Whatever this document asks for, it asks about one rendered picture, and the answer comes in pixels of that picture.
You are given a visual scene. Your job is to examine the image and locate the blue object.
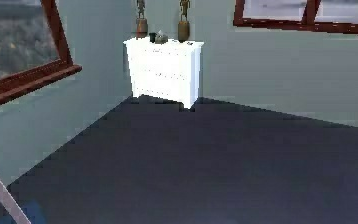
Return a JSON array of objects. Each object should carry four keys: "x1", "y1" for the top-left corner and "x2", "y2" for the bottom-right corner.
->
[{"x1": 0, "y1": 199, "x2": 49, "y2": 224}]

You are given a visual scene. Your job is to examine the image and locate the pale pink slanted bar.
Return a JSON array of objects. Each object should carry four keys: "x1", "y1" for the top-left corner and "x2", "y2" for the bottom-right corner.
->
[{"x1": 0, "y1": 162, "x2": 32, "y2": 224}]

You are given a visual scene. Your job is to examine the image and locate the white chest of drawers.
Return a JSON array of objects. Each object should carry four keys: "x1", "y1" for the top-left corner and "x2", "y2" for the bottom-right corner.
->
[{"x1": 122, "y1": 35, "x2": 205, "y2": 110}]

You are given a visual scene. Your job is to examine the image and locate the red-brown framed window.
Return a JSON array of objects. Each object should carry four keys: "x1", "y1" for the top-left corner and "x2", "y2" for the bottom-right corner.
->
[
  {"x1": 0, "y1": 0, "x2": 83, "y2": 111},
  {"x1": 232, "y1": 0, "x2": 358, "y2": 36}
]

